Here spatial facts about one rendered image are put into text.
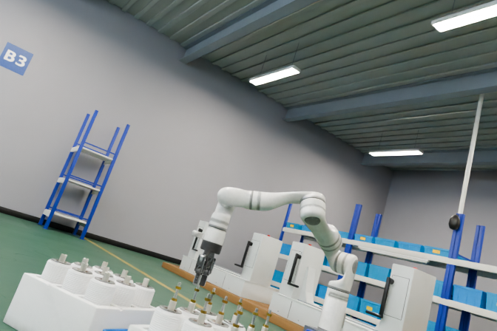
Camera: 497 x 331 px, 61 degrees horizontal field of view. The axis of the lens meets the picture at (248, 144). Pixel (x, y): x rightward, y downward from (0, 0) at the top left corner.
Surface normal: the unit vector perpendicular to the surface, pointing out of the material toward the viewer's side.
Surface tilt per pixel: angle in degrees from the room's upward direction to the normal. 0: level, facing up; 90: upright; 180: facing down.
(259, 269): 90
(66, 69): 90
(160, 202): 90
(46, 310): 90
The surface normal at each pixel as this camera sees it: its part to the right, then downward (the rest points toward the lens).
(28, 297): -0.39, -0.36
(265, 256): 0.55, -0.04
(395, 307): -0.78, -0.39
